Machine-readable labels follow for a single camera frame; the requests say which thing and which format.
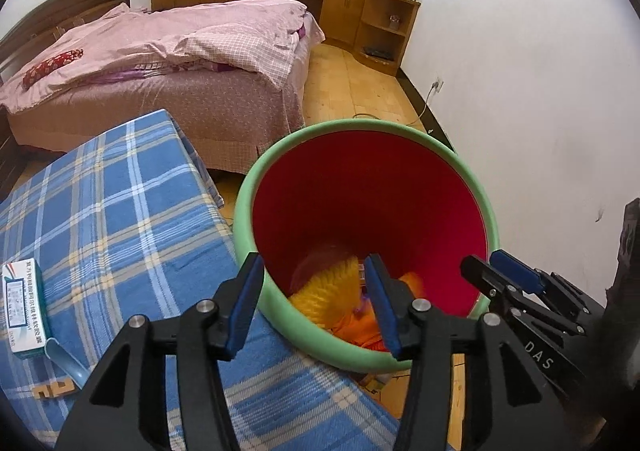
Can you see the blue plastic scoop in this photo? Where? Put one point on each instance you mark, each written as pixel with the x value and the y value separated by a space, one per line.
pixel 62 361

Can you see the wooden desk cabinet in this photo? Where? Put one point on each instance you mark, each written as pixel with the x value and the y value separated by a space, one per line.
pixel 340 6

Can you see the person's right forearm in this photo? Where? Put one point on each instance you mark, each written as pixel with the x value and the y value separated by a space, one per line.
pixel 627 251

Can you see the white and green medicine box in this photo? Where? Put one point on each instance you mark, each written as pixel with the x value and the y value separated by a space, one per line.
pixel 22 306

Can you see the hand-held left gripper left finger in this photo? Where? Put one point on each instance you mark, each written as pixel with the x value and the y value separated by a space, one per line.
pixel 245 306

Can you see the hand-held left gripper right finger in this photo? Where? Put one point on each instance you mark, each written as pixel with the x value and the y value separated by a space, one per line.
pixel 382 311

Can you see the orange-yellow bag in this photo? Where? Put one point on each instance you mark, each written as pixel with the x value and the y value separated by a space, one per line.
pixel 411 285

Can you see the pink duvet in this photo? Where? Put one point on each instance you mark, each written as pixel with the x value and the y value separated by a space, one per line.
pixel 165 36

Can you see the red patterned pillow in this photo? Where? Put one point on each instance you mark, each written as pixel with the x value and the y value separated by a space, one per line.
pixel 50 66

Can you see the red bin with green rim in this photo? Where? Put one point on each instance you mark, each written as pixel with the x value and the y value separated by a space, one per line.
pixel 360 201

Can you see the orange plastic bag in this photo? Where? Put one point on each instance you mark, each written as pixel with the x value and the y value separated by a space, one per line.
pixel 357 331

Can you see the colourful wrapper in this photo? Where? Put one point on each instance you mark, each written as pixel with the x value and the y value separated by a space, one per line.
pixel 375 382

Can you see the glass on shelf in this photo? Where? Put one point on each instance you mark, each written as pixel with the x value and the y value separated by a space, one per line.
pixel 395 22

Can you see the small wooden piece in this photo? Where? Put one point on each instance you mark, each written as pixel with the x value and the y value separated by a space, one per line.
pixel 52 390

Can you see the wooden bed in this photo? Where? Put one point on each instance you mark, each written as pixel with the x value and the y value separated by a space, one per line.
pixel 165 106

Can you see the orange-yellow items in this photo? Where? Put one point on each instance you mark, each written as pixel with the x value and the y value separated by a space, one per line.
pixel 325 291

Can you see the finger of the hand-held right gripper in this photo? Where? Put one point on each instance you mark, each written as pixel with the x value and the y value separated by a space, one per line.
pixel 517 271
pixel 482 276

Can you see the blue plaid cloth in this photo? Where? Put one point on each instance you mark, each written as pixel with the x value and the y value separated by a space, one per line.
pixel 125 211

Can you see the white wall outlet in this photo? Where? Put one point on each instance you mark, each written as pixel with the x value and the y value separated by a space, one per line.
pixel 438 85

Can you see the black shelf item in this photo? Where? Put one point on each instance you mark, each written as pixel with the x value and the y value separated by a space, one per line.
pixel 377 52

